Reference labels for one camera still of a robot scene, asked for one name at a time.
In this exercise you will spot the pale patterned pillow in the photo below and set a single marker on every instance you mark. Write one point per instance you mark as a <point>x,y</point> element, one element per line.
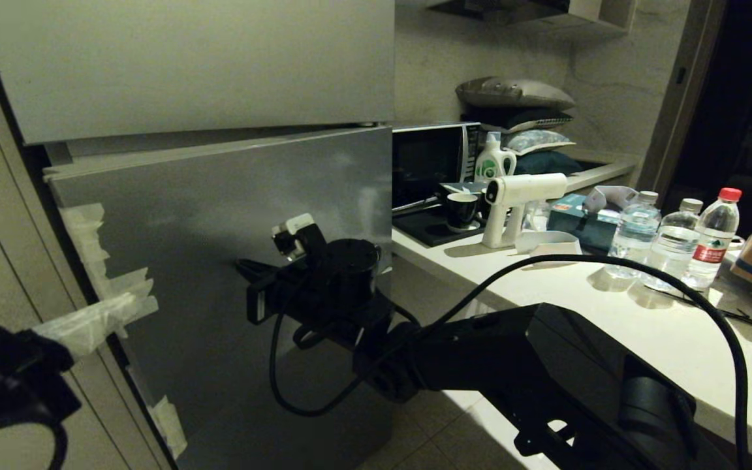
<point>536,141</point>

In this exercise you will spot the black microwave oven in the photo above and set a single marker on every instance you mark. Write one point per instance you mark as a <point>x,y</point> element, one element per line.
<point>428,163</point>

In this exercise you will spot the white spray gun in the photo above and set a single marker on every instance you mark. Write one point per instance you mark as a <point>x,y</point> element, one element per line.
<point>510,196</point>

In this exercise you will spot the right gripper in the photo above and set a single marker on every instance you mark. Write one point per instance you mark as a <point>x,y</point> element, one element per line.
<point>288,297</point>

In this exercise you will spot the black tray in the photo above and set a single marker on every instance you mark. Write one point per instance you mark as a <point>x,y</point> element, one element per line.
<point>425,230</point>

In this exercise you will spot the grey steel fridge door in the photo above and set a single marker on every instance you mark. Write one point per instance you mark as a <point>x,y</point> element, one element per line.
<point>206,215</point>

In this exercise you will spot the black cup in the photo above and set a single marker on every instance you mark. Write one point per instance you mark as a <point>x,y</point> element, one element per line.
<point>462,210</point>

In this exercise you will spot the teal tissue box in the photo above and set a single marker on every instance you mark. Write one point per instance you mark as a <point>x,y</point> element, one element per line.
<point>578,222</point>

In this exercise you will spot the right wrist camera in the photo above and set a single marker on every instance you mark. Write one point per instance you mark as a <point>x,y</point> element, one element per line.
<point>296,234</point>

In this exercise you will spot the grey fridge freezer door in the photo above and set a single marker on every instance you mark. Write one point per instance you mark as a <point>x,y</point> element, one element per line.
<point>187,65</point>

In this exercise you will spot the red-capped water bottle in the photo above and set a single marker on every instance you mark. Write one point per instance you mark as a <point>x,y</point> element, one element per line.
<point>714,238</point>

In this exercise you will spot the clear white-capped water bottle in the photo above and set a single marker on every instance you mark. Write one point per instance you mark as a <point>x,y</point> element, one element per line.
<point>675,248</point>
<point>634,228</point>

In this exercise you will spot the pale tape piece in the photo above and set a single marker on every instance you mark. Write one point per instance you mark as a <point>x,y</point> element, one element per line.
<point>131,287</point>
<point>168,424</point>
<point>83,228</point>

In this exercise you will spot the dark blue pillow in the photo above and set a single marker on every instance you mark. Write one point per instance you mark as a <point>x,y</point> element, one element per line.
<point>549,163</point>

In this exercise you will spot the door frame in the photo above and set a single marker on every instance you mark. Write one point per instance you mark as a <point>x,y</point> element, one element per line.
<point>679,91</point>

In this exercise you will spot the white detergent bottle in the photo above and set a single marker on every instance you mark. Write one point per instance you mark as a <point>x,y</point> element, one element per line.
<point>493,163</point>

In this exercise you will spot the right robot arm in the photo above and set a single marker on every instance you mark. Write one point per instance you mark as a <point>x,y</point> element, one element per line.
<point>546,365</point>

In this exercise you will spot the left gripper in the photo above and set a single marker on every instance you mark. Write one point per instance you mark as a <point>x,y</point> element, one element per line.
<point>4,378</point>

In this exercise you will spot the range hood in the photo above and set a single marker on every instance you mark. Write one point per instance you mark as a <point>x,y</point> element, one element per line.
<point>519,12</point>

